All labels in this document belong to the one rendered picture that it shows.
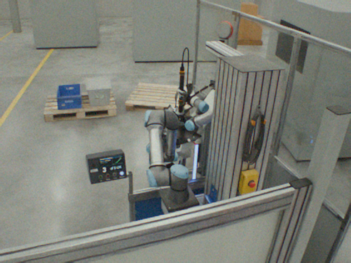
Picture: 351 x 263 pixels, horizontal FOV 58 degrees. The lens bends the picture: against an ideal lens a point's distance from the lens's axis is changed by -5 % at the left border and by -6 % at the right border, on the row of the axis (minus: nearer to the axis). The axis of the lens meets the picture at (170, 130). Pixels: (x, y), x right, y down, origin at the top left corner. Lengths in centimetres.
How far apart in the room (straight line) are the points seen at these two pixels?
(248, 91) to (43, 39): 880
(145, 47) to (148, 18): 71
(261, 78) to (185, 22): 669
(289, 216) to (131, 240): 44
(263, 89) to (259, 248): 86
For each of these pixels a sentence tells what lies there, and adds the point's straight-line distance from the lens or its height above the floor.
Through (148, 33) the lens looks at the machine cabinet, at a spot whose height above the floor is 74.
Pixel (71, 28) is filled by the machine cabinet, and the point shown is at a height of 58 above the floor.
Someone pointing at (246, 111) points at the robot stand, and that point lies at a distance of 164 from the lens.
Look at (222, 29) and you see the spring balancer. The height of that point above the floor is 189.
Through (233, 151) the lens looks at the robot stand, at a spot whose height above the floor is 160.
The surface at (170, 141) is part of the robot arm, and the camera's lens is 242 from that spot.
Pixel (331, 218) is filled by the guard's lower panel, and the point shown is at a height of 92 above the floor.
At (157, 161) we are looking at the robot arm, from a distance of 215.
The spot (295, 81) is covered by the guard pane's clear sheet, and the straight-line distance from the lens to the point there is 261.
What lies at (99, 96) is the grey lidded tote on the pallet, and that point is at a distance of 560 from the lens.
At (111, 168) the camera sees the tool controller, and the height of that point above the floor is 117.
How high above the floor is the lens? 250
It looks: 29 degrees down
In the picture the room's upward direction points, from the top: 2 degrees clockwise
